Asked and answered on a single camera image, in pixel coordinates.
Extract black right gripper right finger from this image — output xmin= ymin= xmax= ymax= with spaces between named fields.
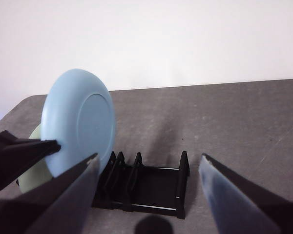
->
xmin=198 ymin=153 xmax=293 ymax=234

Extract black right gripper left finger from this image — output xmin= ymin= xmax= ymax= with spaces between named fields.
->
xmin=0 ymin=152 xmax=100 ymax=234

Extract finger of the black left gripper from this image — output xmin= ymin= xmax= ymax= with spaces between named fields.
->
xmin=0 ymin=130 xmax=62 ymax=193

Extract green round plate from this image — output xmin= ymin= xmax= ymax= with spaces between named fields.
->
xmin=16 ymin=123 xmax=55 ymax=195

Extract blue round plate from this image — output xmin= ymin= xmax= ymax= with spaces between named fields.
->
xmin=41 ymin=68 xmax=117 ymax=179

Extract black plate rack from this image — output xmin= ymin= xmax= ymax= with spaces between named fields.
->
xmin=91 ymin=150 xmax=191 ymax=220

